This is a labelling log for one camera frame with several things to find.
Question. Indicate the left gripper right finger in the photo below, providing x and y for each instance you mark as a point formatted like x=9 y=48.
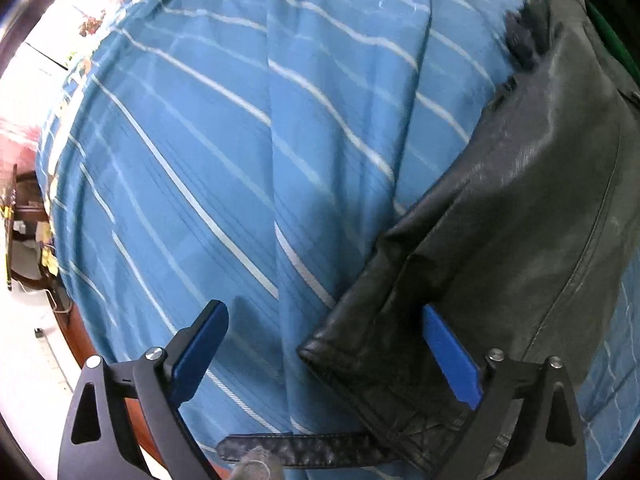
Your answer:
x=547 y=441

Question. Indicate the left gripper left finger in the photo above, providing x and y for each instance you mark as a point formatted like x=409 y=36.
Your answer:
x=98 y=440

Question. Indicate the blue striped bed sheet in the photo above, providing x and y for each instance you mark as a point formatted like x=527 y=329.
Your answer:
x=251 y=151

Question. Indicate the black leather jacket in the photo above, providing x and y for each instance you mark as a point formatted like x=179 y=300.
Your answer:
x=520 y=246

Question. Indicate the folded green garment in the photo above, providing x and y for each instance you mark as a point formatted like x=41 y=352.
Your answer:
x=611 y=40

